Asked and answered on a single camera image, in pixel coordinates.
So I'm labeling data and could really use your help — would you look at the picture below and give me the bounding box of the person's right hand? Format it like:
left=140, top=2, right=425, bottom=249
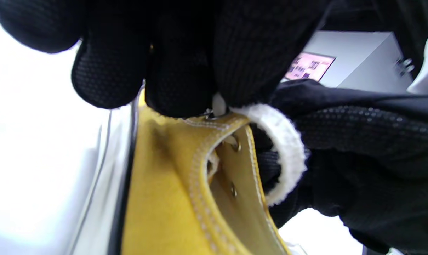
left=251, top=80, right=428, bottom=255

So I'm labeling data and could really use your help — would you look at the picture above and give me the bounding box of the person's left hand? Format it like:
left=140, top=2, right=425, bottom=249
left=0, top=0, right=333, bottom=118

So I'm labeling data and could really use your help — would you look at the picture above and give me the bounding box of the yellow sneaker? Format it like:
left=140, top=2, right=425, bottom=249
left=207, top=94, right=308, bottom=206

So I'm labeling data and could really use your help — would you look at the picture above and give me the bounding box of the pink screen monitor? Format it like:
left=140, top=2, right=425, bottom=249
left=283, top=51, right=336, bottom=83

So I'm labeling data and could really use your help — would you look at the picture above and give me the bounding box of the yellow canvas shoe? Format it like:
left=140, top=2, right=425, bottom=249
left=69, top=89, right=296, bottom=255

